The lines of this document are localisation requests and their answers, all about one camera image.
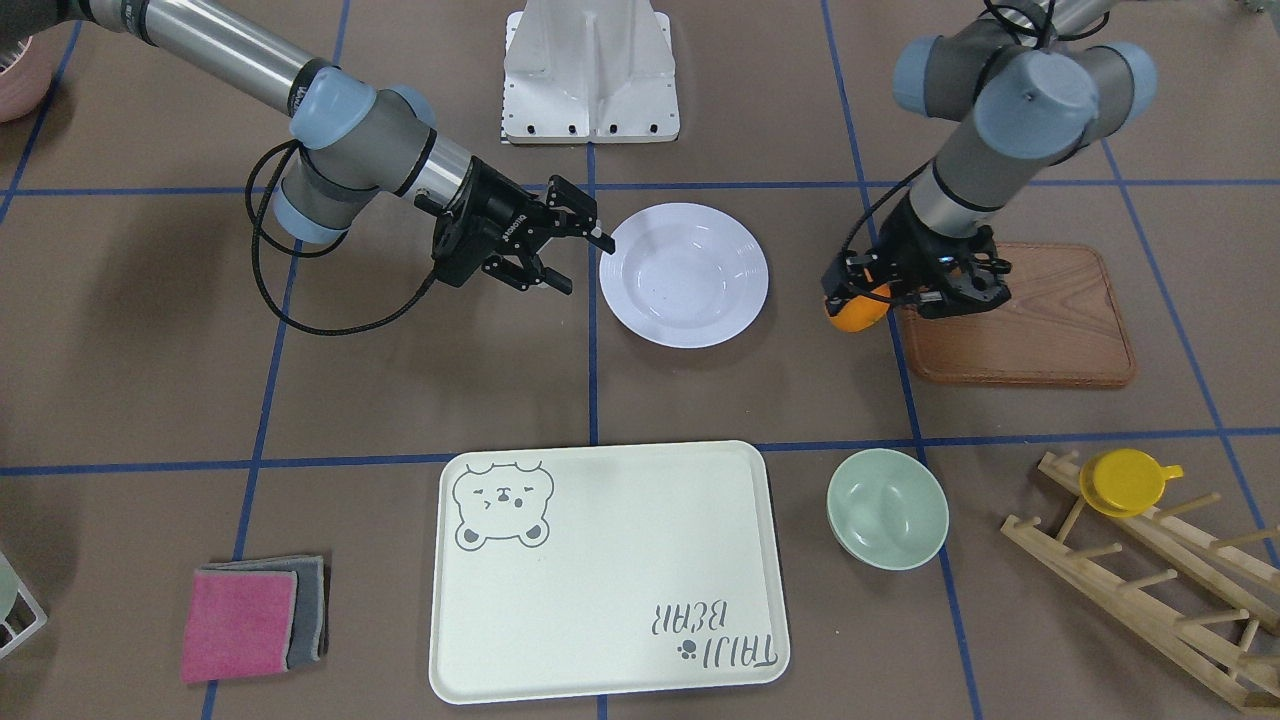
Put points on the wooden mug drying rack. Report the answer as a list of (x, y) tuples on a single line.
[(1204, 602)]

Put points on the green cup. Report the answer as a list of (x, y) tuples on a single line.
[(9, 587)]

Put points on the green bowl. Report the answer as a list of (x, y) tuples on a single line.
[(887, 510)]

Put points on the grey cloth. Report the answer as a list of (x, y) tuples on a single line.
[(308, 630)]

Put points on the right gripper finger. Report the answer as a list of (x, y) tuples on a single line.
[(522, 278), (574, 213)]

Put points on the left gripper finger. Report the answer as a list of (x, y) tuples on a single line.
[(938, 301), (853, 276)]

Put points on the white wire cup rack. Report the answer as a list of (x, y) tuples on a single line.
[(26, 619)]

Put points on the yellow mug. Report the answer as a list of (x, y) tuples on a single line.
[(1125, 482)]

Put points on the cream bear tray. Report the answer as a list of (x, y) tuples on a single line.
[(567, 572)]

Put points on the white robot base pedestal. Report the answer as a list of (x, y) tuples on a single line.
[(589, 72)]

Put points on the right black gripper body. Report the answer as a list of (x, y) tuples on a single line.
[(494, 222)]

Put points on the orange fruit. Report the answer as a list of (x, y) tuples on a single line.
[(861, 312)]

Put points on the white round plate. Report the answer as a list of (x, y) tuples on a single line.
[(683, 275)]

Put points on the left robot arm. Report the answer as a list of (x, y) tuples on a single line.
[(1021, 102)]

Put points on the wooden tray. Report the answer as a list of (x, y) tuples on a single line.
[(1061, 328)]

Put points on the pink bowl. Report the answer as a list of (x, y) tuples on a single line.
[(28, 69)]

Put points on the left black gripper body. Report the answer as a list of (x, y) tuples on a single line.
[(926, 246)]

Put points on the pink cloth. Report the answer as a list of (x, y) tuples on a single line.
[(239, 624)]

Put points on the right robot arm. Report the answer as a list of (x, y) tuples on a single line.
[(355, 142)]

